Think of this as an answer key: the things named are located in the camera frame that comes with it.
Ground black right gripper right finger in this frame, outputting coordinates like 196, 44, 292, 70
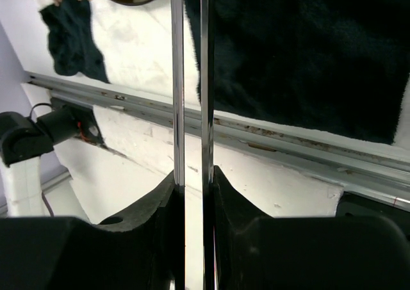
214, 168, 409, 289

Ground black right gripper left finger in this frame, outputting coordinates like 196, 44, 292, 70
1, 174, 185, 289

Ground silver metal serving tongs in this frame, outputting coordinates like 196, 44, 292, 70
170, 0, 218, 289

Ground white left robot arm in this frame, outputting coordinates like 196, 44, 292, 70
1, 104, 103, 217

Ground white foam front panel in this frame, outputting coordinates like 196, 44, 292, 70
20, 81, 343, 223

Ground black white checkered cloth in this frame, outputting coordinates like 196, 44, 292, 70
35, 0, 409, 149

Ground aluminium front rail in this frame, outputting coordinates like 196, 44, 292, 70
29, 72, 409, 211

